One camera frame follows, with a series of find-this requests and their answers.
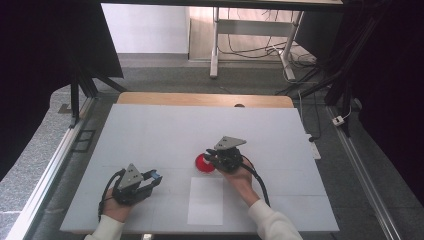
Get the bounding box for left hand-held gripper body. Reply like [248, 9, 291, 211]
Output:
[111, 162, 155, 206]

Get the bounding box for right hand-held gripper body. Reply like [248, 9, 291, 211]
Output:
[213, 135, 248, 174]

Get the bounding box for red round ink pad dish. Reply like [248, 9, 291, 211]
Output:
[194, 153, 216, 174]

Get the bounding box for person's right hand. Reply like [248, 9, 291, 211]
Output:
[217, 157, 260, 206]

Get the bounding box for person's left hand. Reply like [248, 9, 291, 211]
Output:
[101, 196, 135, 224]

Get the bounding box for white paper sheet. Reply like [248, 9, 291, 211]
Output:
[187, 176, 225, 226]

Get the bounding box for white power strip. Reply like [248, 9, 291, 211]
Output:
[306, 133, 322, 160]

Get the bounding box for black metal stand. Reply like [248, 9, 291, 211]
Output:
[68, 59, 128, 129]
[276, 9, 384, 138]

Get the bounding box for large black curtain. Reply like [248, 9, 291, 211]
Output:
[0, 0, 124, 181]
[328, 0, 424, 206]

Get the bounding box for right hand-held gripper black cable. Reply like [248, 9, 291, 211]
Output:
[240, 154, 272, 208]

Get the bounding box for black floor bracket frame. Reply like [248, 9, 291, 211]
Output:
[71, 129, 97, 154]

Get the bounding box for aluminium floor rail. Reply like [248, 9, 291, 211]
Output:
[4, 96, 98, 240]
[325, 105, 403, 240]

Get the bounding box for tangle of floor cables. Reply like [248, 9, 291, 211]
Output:
[218, 8, 318, 68]

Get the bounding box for white metal desk frame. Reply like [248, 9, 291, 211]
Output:
[209, 6, 305, 82]

